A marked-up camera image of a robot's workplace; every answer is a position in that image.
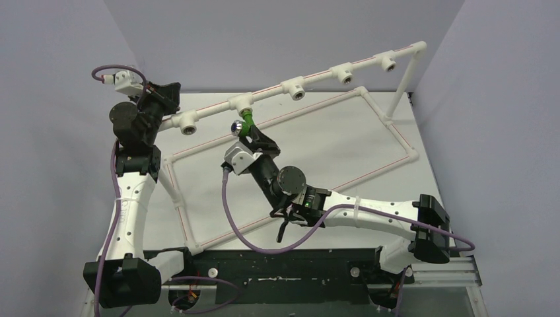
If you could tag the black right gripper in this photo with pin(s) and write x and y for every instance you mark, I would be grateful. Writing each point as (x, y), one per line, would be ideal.
(264, 145)

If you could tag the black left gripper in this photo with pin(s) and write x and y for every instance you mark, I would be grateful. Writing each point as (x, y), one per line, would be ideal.
(170, 98)

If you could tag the green plastic water faucet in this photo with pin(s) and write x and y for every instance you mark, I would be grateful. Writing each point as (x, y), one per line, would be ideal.
(241, 128)

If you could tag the white PVC pipe frame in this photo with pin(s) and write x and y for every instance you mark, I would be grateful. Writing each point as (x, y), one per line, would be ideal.
(295, 88)

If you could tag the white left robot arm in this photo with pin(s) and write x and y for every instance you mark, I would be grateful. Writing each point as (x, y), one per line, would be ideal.
(122, 275)

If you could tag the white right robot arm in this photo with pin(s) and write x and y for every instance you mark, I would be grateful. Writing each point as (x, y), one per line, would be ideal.
(421, 226)

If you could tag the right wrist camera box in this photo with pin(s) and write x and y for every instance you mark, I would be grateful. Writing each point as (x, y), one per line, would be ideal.
(238, 158)

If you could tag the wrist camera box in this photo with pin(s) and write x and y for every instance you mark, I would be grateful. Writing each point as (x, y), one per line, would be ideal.
(128, 83)
(238, 158)

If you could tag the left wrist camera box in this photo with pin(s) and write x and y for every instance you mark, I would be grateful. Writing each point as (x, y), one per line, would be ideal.
(128, 83)

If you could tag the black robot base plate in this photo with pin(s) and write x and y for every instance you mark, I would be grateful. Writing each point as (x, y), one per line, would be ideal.
(353, 276)

